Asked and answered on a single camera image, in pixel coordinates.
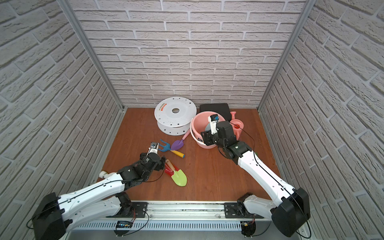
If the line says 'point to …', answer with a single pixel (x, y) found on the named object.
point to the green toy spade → (179, 176)
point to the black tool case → (223, 109)
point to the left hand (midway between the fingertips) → (155, 152)
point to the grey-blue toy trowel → (208, 127)
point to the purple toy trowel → (177, 144)
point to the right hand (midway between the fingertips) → (207, 131)
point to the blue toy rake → (167, 147)
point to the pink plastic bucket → (198, 122)
